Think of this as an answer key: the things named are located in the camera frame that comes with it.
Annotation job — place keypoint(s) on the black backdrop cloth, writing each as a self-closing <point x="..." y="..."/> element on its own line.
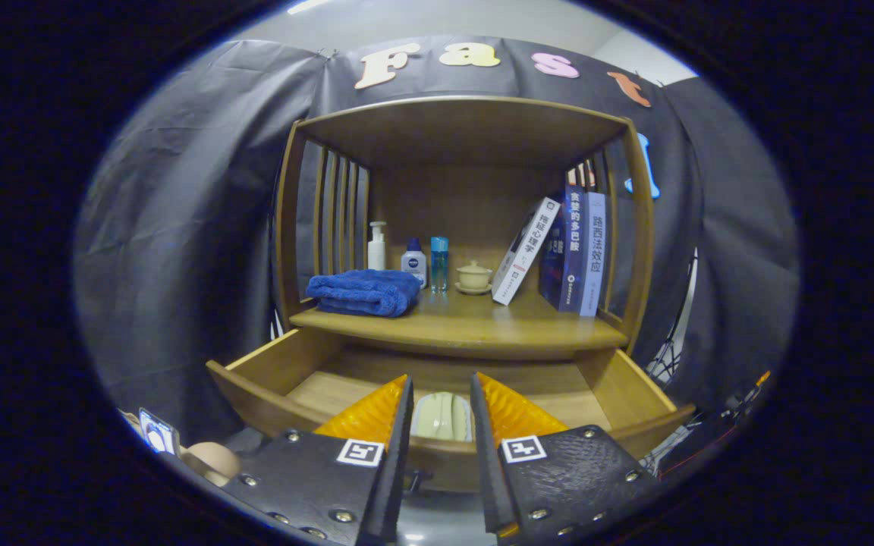
<point x="179" y="227"/>

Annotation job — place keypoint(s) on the white pump bottle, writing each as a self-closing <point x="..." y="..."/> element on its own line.
<point x="377" y="254"/>

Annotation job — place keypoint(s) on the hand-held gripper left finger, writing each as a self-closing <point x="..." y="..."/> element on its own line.
<point x="391" y="485"/>

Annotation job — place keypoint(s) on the beige rounded object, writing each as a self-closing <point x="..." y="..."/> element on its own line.
<point x="213" y="459"/>

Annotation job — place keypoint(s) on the beige lidded teacup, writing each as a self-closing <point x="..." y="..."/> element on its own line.
<point x="474" y="277"/>

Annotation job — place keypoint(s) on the orange black clamp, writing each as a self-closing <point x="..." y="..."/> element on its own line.
<point x="740" y="398"/>

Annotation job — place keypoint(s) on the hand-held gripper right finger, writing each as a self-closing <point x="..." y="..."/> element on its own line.
<point x="486" y="485"/>

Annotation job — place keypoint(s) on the blue folded towel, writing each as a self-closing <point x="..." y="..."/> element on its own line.
<point x="365" y="292"/>

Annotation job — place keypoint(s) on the clear blue bottle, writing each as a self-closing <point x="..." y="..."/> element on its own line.
<point x="439" y="265"/>

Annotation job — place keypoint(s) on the white bottle blue cap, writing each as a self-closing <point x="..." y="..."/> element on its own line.
<point x="413" y="265"/>

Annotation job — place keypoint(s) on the wooden drawer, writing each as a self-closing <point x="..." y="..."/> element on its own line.
<point x="331" y="394"/>

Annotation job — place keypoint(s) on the dark blue book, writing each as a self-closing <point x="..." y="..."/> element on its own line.
<point x="572" y="250"/>

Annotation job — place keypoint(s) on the smartphone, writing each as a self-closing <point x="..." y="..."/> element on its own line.
<point x="156" y="434"/>

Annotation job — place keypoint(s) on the wooden cabinet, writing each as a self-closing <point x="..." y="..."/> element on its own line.
<point x="467" y="205"/>

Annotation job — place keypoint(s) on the pale green scrub brush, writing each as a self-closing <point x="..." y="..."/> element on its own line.
<point x="443" y="417"/>

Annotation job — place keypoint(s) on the light purple book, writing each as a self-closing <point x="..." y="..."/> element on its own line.
<point x="594" y="258"/>

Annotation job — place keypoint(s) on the white book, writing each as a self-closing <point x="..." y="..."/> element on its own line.
<point x="526" y="250"/>

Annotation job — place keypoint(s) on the wooden countertop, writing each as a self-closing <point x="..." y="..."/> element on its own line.
<point x="475" y="322"/>

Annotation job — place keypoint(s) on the black light stand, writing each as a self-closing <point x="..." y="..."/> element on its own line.
<point x="668" y="356"/>

